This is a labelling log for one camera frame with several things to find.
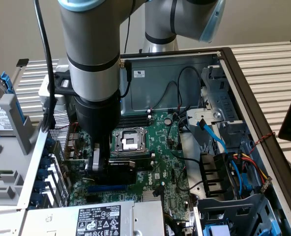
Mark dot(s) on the green motherboard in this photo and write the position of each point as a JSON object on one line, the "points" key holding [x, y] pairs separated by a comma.
{"points": [[160, 147]]}

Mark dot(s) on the green graphics card black shroud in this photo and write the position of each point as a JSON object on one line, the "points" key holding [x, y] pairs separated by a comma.
{"points": [[122, 174]]}

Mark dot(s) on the black plastic fan shroud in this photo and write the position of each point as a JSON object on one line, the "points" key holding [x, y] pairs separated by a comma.
{"points": [[214, 172]]}

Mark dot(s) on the open metal PC case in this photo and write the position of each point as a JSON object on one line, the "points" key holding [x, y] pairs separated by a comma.
{"points": [[160, 93]]}

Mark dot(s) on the installed RAM stick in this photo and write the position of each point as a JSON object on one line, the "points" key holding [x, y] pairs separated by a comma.
{"points": [[144, 164]]}

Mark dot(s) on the grey parts rack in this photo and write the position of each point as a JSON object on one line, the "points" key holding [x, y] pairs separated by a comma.
{"points": [[12, 157]]}

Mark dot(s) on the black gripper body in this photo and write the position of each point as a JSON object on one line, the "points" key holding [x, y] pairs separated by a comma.
{"points": [[98, 115]]}

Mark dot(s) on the blue plastic disk rail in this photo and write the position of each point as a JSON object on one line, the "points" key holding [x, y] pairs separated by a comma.
{"points": [[6, 83]]}

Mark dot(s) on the round coin battery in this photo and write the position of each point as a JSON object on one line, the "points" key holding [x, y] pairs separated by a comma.
{"points": [[168, 121]]}

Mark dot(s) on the metal disk bay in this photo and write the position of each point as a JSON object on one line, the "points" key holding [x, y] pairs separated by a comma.
{"points": [[221, 103]]}

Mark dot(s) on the grey power supply unit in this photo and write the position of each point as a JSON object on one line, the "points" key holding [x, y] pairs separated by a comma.
{"points": [[98, 221]]}

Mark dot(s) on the grey drive cage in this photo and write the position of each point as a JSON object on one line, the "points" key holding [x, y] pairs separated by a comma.
{"points": [[234, 209]]}

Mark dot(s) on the short black expansion slot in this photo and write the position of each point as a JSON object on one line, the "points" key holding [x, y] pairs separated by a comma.
{"points": [[92, 199]]}

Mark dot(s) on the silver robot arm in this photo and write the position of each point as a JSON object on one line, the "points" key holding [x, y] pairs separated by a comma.
{"points": [[91, 49]]}

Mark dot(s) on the CPU socket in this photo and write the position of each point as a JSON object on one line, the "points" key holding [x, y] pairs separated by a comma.
{"points": [[129, 141]]}

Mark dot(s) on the black plug brass connector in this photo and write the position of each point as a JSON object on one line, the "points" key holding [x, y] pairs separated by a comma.
{"points": [[128, 71]]}

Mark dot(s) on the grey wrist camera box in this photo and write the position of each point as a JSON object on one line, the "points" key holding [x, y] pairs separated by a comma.
{"points": [[60, 102]]}

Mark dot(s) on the silver chipset heatsink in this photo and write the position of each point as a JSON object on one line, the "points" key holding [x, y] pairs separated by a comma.
{"points": [[152, 196]]}

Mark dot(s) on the grey plastic bay latch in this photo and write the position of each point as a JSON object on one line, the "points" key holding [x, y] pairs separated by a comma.
{"points": [[204, 118]]}

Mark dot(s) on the white sticker label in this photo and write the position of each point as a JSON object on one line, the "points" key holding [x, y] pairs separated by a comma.
{"points": [[139, 73]]}

